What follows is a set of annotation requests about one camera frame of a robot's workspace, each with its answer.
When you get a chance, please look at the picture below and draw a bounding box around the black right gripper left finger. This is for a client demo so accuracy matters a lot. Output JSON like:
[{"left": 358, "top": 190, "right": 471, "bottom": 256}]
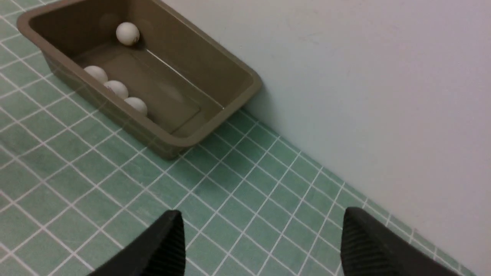
[{"left": 90, "top": 210, "right": 186, "bottom": 276}]

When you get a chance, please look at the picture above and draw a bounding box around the white ping-pong ball printed logo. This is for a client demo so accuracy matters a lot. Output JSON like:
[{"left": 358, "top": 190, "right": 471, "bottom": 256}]
[{"left": 103, "top": 80, "right": 129, "bottom": 100}]

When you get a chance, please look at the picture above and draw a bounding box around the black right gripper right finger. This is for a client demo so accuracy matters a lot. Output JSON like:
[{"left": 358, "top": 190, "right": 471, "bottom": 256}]
[{"left": 340, "top": 207, "right": 457, "bottom": 276}]

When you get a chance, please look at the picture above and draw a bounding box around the green checkered tablecloth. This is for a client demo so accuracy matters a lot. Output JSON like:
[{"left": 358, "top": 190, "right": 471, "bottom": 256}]
[{"left": 0, "top": 0, "right": 473, "bottom": 276}]

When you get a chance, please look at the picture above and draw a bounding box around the olive plastic bin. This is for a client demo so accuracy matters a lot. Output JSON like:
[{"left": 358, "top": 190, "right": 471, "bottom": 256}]
[{"left": 17, "top": 0, "right": 262, "bottom": 159}]

